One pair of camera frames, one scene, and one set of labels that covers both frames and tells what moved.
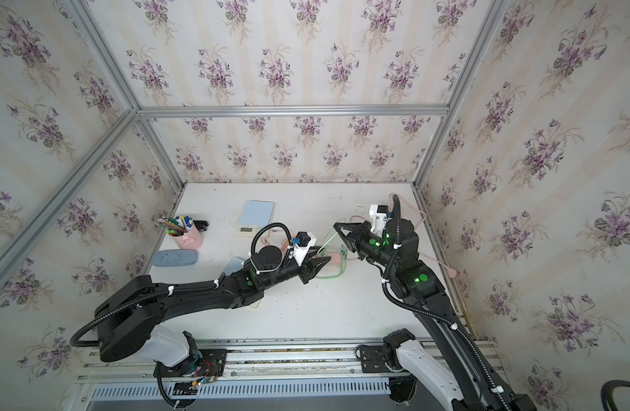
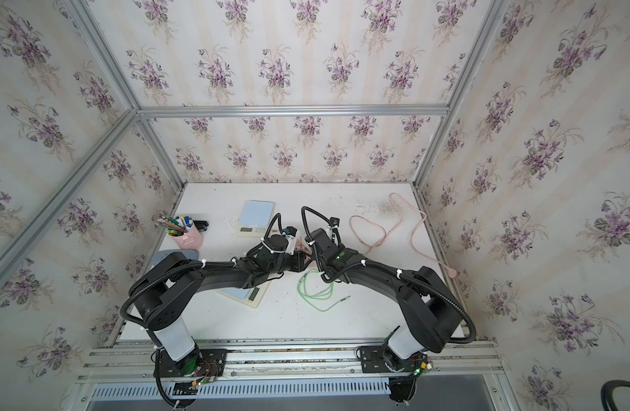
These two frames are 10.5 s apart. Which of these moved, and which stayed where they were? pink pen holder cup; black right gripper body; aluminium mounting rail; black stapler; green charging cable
Moved: black right gripper body; green charging cable
Stayed: pink pen holder cup; aluminium mounting rail; black stapler
